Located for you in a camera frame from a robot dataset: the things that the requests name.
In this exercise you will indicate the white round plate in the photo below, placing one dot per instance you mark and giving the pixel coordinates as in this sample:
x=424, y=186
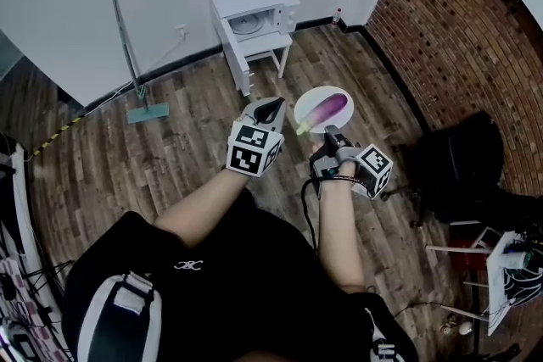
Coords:
x=309, y=101

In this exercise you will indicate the person's black clothing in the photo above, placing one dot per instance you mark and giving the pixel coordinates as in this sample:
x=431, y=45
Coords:
x=237, y=267

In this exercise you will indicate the teal flat mop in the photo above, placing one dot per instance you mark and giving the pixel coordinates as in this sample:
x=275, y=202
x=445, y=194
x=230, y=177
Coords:
x=148, y=114

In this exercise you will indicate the pink checkered cloth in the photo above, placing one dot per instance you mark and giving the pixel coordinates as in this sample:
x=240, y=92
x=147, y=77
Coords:
x=12, y=267

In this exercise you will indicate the person's right forearm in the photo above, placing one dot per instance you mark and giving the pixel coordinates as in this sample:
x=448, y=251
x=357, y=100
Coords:
x=339, y=233

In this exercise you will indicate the small white table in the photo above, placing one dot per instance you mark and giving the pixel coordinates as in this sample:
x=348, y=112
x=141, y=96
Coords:
x=267, y=46

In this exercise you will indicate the white board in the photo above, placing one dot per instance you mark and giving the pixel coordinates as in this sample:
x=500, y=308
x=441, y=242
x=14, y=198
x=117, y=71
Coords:
x=21, y=191

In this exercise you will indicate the person's right hand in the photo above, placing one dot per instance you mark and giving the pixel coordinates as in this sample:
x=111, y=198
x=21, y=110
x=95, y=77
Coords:
x=348, y=170

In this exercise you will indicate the clear bottle red cap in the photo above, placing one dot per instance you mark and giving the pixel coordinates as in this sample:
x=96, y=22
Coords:
x=337, y=18

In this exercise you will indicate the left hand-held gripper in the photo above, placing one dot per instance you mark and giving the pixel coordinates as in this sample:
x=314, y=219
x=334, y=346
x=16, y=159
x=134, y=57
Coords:
x=250, y=140

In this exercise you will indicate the yellow black striped tape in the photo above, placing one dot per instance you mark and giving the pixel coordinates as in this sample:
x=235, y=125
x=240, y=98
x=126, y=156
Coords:
x=55, y=135

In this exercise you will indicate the white wall socket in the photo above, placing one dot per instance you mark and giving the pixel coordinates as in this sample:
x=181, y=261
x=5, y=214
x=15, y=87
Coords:
x=181, y=31

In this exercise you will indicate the white work table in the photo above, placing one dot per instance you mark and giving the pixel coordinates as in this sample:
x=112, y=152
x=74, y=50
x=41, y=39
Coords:
x=496, y=267

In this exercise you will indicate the red box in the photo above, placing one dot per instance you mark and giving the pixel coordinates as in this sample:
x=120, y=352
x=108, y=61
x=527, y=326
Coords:
x=466, y=260

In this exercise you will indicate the white green device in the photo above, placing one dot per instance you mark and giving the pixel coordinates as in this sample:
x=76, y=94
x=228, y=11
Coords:
x=515, y=259

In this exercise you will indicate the person's left forearm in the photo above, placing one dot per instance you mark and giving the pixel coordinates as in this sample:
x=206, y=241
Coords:
x=203, y=203

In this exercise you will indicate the black office chair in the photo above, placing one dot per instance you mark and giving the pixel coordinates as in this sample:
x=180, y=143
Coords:
x=462, y=157

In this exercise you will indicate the small white round object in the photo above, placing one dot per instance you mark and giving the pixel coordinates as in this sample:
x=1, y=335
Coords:
x=465, y=328

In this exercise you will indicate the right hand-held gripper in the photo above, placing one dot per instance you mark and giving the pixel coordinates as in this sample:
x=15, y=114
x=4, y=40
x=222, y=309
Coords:
x=373, y=165

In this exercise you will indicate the purple eggplant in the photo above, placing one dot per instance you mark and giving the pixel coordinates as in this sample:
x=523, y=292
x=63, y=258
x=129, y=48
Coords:
x=328, y=106

